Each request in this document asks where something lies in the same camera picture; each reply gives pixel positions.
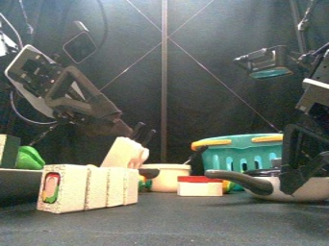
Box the white toy pan grey handle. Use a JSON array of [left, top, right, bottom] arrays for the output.
[[205, 166, 329, 204]]

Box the white toy knife block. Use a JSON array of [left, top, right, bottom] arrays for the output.
[[100, 121, 158, 170]]

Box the green and yellow toy corn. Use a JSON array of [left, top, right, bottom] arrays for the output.
[[221, 179, 246, 193]]

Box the teal basket orange rim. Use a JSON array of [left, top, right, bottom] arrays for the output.
[[190, 133, 285, 175]]

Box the white toy sandwich block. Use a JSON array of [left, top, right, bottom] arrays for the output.
[[36, 163, 140, 214]]

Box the green toy pepper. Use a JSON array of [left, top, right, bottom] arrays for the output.
[[16, 145, 47, 171]]

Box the white toy pot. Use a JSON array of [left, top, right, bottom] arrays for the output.
[[138, 162, 192, 194]]

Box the red and white toy block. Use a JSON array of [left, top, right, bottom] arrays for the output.
[[176, 175, 225, 197]]

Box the thin diagonal cord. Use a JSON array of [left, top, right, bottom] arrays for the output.
[[123, 0, 279, 133], [100, 0, 214, 91]]

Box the vertical metal frame pole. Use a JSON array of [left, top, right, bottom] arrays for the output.
[[159, 0, 170, 163]]

